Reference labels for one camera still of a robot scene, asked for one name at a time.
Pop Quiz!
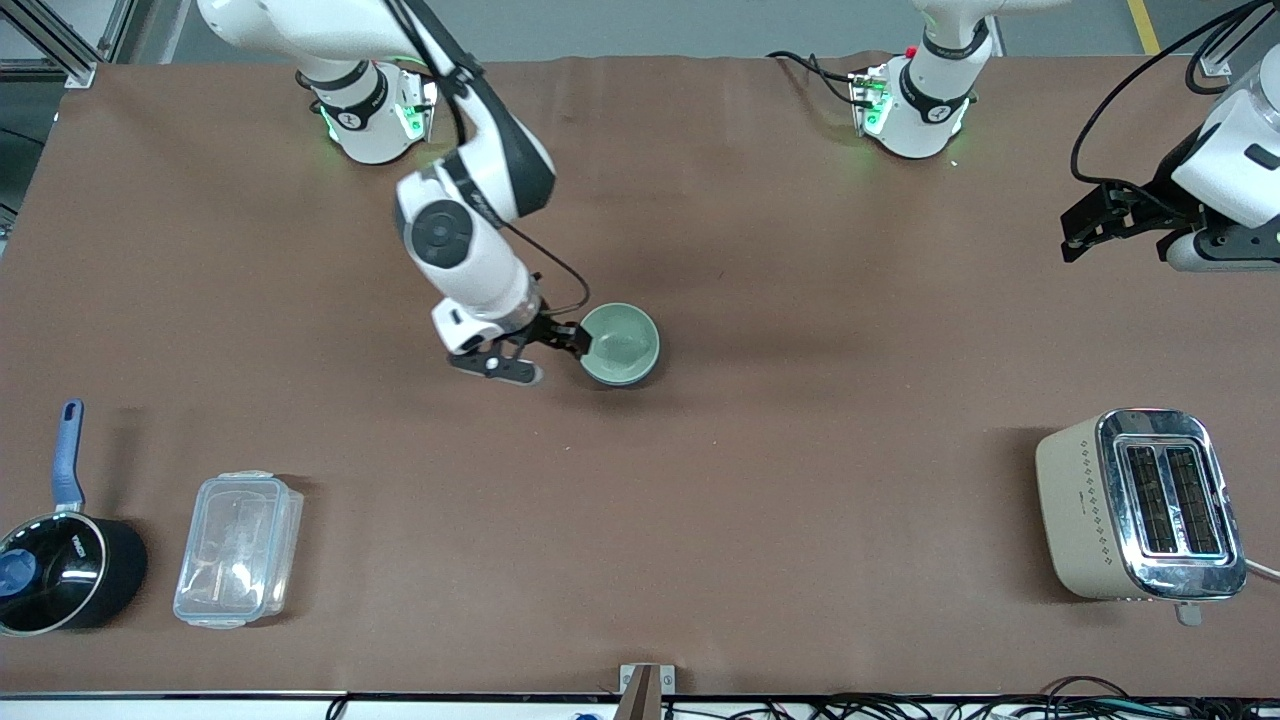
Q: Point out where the aluminium frame profile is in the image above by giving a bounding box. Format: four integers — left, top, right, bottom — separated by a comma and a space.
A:
0, 0, 136, 89

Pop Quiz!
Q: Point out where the clear plastic food container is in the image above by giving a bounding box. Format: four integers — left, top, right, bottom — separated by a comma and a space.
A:
173, 471, 305, 630

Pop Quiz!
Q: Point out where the bundle of black cables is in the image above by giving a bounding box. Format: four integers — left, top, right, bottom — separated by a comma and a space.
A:
660, 676, 1280, 720

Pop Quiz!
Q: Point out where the black saucepan with blue handle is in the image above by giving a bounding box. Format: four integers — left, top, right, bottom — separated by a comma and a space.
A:
0, 399, 149, 637

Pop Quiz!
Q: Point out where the black left arm base cable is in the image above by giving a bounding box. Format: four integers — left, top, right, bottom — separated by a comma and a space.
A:
767, 50, 866, 106

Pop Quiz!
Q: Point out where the glass lid with blue knob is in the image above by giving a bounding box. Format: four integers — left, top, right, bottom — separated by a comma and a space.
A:
0, 514, 107, 634

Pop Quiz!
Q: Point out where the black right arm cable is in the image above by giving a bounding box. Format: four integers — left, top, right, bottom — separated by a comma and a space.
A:
385, 0, 593, 319

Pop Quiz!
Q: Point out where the brown table cover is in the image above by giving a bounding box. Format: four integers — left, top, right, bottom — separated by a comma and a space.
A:
0, 52, 1280, 698

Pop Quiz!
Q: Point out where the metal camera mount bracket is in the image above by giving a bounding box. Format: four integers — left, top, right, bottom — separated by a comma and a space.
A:
619, 663, 676, 720

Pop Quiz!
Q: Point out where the beige chrome toaster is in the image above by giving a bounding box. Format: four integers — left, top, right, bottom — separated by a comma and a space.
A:
1035, 407, 1249, 627

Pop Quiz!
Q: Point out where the green bowl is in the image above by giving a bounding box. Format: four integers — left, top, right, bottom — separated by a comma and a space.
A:
579, 303, 661, 389

